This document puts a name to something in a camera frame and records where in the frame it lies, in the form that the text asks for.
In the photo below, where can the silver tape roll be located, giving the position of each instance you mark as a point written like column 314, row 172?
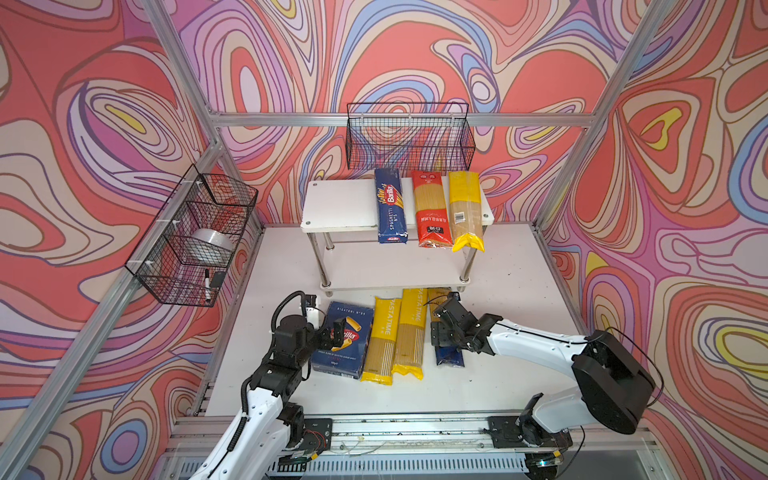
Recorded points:
column 210, row 247

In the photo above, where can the black marker pen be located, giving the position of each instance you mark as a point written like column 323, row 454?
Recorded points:
column 206, row 286

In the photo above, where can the red spaghetti bag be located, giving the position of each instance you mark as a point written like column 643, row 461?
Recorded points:
column 430, row 210

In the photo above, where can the dark blue spaghetti bag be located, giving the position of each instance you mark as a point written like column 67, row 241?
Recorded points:
column 449, row 355

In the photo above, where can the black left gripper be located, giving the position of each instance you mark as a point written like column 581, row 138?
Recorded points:
column 326, row 343

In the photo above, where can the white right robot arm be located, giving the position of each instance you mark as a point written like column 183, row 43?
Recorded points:
column 612, row 387

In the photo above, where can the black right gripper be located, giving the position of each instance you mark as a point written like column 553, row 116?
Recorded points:
column 442, row 334

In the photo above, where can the white two-tier shelf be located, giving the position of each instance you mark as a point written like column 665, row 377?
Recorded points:
column 340, row 218

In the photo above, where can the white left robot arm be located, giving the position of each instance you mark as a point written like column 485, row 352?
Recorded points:
column 268, row 423

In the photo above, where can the blue Barilla rigatoni box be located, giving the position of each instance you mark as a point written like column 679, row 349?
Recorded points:
column 348, row 359

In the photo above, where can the blue Barilla spaghetti box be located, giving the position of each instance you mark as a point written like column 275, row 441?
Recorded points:
column 392, row 226

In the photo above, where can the black wire basket left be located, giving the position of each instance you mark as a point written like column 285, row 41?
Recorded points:
column 163, row 266

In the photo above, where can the black wire basket back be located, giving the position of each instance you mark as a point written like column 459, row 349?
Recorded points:
column 407, row 136

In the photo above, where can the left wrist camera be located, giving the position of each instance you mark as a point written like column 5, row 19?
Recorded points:
column 311, row 310

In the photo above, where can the yellow pastatime spaghetti bag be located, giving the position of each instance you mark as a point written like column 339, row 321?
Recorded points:
column 409, row 348
column 380, row 354

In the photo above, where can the black wire basket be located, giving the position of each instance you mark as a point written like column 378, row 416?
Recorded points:
column 163, row 266
column 407, row 136

